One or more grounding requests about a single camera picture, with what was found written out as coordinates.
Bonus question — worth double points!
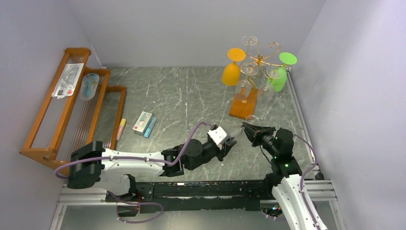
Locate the small white blue box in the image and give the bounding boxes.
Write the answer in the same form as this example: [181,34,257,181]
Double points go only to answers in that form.
[132,111,153,135]

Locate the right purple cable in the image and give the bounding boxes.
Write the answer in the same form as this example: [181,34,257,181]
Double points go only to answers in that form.
[263,134,321,230]

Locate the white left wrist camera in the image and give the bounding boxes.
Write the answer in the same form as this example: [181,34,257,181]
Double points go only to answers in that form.
[207,126,230,146]

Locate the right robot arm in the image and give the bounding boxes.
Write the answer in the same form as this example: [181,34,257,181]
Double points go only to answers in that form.
[242,122,327,230]

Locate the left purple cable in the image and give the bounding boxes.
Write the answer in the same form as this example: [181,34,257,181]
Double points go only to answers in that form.
[54,120,215,224]

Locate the purple cable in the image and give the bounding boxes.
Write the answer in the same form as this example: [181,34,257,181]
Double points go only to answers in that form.
[263,134,321,230]
[54,120,215,224]

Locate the clear wine glass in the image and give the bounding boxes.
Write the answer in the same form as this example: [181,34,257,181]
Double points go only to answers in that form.
[235,63,259,103]
[257,66,285,103]
[226,115,259,140]

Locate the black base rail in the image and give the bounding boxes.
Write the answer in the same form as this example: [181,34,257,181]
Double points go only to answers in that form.
[120,179,276,211]

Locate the gold wire rack wooden base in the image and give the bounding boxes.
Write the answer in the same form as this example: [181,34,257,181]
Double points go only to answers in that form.
[229,40,291,120]

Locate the yellow pink marker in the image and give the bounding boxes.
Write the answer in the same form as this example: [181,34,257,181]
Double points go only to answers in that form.
[116,118,126,141]

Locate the light blue packaged item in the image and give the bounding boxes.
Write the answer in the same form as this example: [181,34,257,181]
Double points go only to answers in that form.
[79,73,100,101]

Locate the white packaged item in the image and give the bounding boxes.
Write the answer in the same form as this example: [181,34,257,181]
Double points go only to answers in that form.
[52,63,84,99]

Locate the wooden tiered shelf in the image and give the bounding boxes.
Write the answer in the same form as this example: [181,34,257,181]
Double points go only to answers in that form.
[20,47,126,170]

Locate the blue marker pen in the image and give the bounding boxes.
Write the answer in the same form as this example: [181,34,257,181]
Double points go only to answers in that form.
[143,116,157,138]

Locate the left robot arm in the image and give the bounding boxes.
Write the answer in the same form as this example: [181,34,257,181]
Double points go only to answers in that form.
[68,138,237,201]

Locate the yellow plastic wine glass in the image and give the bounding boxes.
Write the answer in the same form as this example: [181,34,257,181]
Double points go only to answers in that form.
[222,48,246,86]

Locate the green plastic wine glass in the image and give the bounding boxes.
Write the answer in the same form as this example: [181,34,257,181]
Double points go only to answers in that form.
[266,52,297,92]

